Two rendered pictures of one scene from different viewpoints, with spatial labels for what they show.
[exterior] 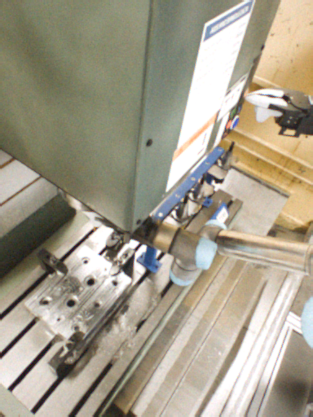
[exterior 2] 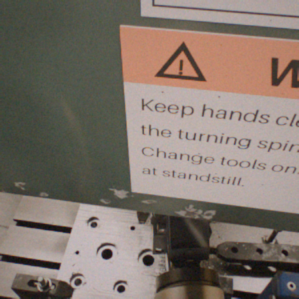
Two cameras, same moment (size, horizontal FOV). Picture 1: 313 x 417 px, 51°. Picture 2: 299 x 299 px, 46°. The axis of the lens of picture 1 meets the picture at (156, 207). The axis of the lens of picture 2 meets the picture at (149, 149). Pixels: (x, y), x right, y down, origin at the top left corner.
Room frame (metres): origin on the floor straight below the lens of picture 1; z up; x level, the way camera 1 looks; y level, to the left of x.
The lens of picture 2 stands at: (0.40, -0.12, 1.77)
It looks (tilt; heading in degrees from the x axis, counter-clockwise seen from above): 51 degrees down; 73
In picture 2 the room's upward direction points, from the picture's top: straight up
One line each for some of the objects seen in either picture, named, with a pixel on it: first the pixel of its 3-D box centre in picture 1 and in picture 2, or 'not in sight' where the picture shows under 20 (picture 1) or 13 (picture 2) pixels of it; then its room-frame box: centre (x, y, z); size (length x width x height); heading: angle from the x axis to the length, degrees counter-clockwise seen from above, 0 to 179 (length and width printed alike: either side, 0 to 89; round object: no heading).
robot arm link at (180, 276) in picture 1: (187, 262); not in sight; (0.47, -0.12, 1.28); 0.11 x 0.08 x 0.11; 150
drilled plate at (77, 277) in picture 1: (81, 294); (127, 259); (0.45, 0.20, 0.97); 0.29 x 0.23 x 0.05; 154
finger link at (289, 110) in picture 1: (286, 107); not in sight; (0.69, -0.25, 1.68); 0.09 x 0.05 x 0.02; 94
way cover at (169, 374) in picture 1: (200, 323); not in sight; (0.53, -0.28, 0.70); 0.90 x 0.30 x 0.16; 154
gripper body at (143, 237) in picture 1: (136, 226); (181, 241); (0.50, 0.04, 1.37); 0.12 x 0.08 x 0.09; 76
